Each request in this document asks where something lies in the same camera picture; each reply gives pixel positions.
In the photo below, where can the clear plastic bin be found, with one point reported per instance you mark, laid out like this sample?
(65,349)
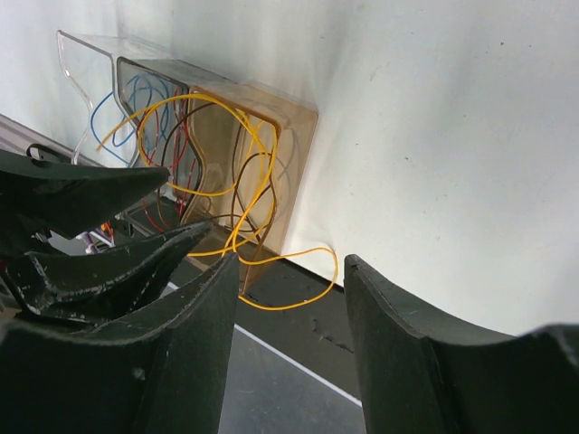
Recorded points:
(89,63)

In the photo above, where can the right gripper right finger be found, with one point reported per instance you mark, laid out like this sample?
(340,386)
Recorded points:
(422,370)

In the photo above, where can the amber plastic bin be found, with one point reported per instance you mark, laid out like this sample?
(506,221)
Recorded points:
(269,153)

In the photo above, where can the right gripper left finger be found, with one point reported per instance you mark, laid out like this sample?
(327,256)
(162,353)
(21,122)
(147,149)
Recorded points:
(159,369)

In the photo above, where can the dark grey plastic bin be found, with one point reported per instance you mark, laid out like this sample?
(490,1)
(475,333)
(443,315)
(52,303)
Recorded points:
(180,126)

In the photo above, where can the aluminium frame rail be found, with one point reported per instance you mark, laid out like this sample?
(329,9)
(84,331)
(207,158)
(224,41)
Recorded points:
(22,140)

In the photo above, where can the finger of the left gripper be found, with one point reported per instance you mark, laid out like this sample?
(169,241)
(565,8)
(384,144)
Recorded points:
(97,288)
(70,199)

